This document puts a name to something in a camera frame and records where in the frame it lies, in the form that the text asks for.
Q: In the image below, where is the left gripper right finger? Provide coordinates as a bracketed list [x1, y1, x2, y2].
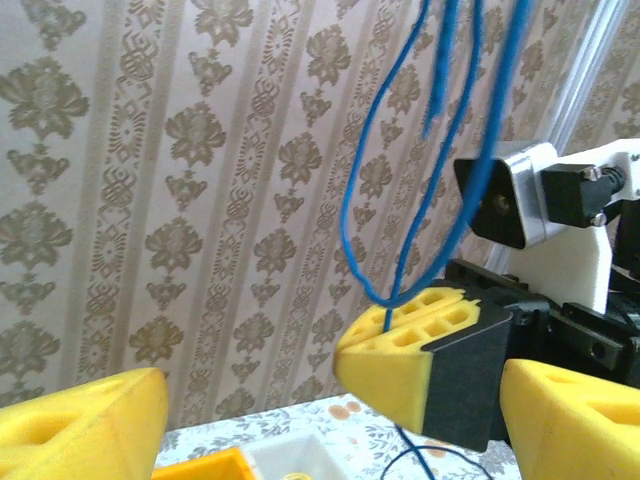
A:
[499, 358, 640, 480]

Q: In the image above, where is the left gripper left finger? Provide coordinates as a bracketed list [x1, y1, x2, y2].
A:
[0, 367, 170, 480]

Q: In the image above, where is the blue cable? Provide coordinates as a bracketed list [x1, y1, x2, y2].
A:
[339, 0, 532, 480]

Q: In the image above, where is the floral patterned table cover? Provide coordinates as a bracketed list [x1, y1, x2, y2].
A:
[158, 392, 524, 480]

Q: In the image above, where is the white plastic bin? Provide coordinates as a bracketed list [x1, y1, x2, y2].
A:
[244, 432, 362, 480]

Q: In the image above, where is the yellow plastic bin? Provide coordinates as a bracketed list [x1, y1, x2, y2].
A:
[152, 447, 257, 480]

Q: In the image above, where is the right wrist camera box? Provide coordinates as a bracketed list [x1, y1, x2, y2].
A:
[453, 137, 640, 314]

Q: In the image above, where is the aluminium frame post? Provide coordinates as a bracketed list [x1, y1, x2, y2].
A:
[549, 0, 640, 156]

